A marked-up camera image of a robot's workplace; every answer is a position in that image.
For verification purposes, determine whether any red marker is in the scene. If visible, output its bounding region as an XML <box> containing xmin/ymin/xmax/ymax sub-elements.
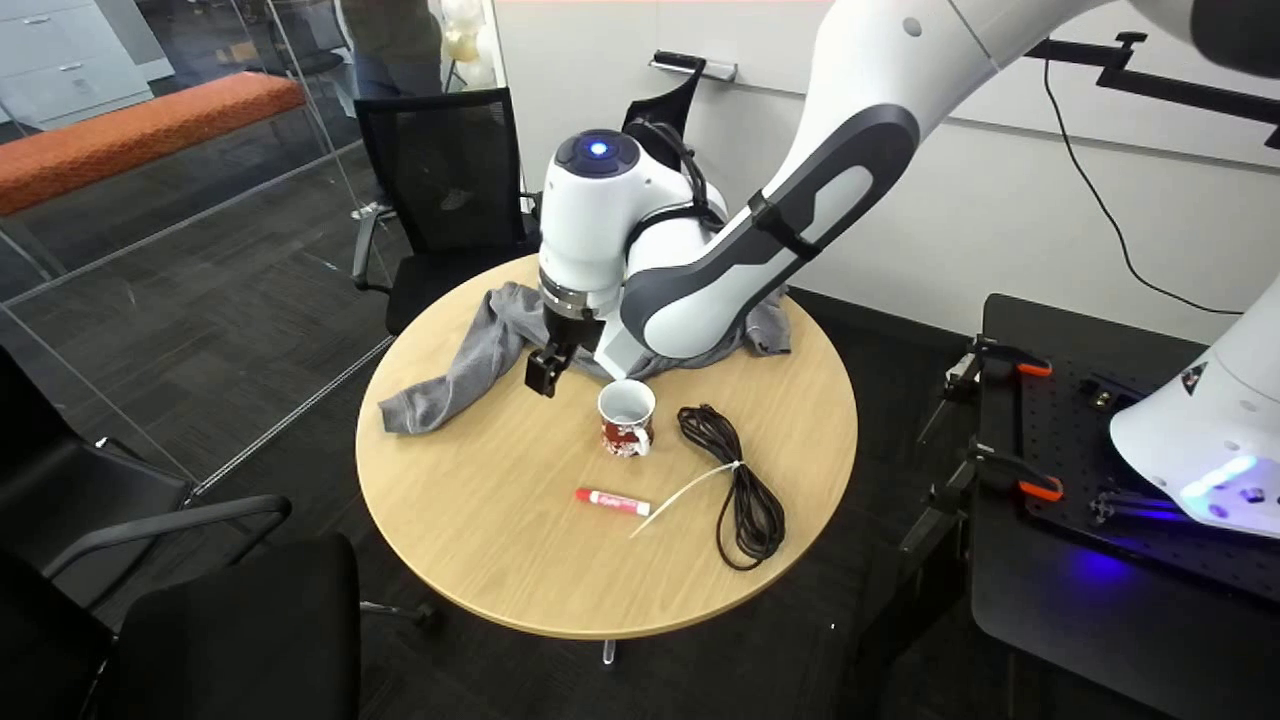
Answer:
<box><xmin>574</xmin><ymin>486</ymin><xmax>652</xmax><ymax>518</ymax></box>

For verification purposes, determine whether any red and white patterned mug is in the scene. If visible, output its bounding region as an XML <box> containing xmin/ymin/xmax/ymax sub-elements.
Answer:
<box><xmin>597</xmin><ymin>379</ymin><xmax>657</xmax><ymax>459</ymax></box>

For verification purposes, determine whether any grey cloth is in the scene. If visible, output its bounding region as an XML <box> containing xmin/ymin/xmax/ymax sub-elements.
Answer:
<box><xmin>378</xmin><ymin>281</ymin><xmax>793</xmax><ymax>437</ymax></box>

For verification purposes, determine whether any white zip tie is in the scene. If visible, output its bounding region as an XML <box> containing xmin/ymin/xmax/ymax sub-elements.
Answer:
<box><xmin>629</xmin><ymin>459</ymin><xmax>747</xmax><ymax>540</ymax></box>

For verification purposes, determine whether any black mesh office chair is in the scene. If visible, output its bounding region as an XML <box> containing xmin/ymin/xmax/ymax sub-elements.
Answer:
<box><xmin>351</xmin><ymin>87</ymin><xmax>543</xmax><ymax>337</ymax></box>

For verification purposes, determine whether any silver whiteboard tray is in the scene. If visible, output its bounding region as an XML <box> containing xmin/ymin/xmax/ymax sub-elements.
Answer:
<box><xmin>649</xmin><ymin>55</ymin><xmax>740</xmax><ymax>84</ymax></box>

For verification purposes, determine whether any person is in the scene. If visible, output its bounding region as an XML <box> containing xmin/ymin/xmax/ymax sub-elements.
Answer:
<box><xmin>338</xmin><ymin>0</ymin><xmax>447</xmax><ymax>222</ymax></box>

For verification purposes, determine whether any black clamp with orange tips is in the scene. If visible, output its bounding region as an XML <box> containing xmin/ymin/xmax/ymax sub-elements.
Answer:
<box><xmin>943</xmin><ymin>334</ymin><xmax>1054</xmax><ymax>389</ymax></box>
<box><xmin>922</xmin><ymin>443</ymin><xmax>1066</xmax><ymax>523</ymax></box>

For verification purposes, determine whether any black armchair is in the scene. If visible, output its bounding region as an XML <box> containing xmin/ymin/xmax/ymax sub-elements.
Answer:
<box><xmin>0</xmin><ymin>344</ymin><xmax>439</xmax><ymax>720</ymax></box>

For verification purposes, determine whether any orange bench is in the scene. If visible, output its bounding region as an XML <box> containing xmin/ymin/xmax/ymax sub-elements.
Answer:
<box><xmin>0</xmin><ymin>71</ymin><xmax>308</xmax><ymax>217</ymax></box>

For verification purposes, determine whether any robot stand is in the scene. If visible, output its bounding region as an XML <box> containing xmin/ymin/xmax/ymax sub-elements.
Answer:
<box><xmin>838</xmin><ymin>293</ymin><xmax>1280</xmax><ymax>720</ymax></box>

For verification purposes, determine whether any white drawer cabinet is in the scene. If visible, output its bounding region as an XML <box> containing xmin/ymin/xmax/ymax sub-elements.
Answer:
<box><xmin>0</xmin><ymin>0</ymin><xmax>177</xmax><ymax>133</ymax></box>

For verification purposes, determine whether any black stand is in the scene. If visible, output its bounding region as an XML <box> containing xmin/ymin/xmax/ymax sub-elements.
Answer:
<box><xmin>1024</xmin><ymin>31</ymin><xmax>1280</xmax><ymax>152</ymax></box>

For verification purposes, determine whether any coil of black cable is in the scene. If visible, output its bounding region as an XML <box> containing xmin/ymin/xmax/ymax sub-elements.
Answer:
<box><xmin>676</xmin><ymin>403</ymin><xmax>788</xmax><ymax>573</ymax></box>

